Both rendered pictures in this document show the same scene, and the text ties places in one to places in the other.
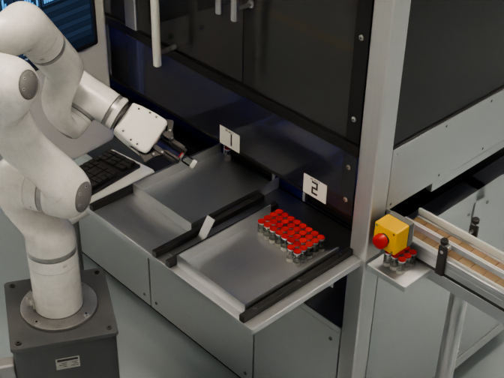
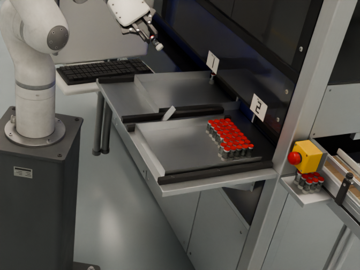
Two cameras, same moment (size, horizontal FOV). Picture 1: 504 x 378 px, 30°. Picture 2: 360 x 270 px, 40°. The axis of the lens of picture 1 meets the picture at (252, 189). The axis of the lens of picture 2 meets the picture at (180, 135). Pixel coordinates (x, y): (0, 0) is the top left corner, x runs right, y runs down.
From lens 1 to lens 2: 0.96 m
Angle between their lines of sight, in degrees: 12
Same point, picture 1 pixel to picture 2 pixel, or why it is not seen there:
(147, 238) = (124, 110)
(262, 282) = (190, 163)
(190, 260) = (145, 132)
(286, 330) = (215, 218)
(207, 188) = (186, 94)
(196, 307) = not seen: hidden behind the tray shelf
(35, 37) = not seen: outside the picture
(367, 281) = (278, 193)
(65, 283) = (36, 109)
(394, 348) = (290, 258)
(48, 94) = not seen: outside the picture
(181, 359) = (150, 220)
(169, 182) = (162, 83)
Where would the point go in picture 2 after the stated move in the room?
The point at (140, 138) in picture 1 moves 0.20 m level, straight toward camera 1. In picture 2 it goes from (124, 14) to (100, 37)
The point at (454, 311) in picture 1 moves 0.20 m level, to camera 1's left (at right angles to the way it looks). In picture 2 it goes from (342, 240) to (280, 218)
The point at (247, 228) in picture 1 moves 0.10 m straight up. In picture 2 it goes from (200, 125) to (205, 101)
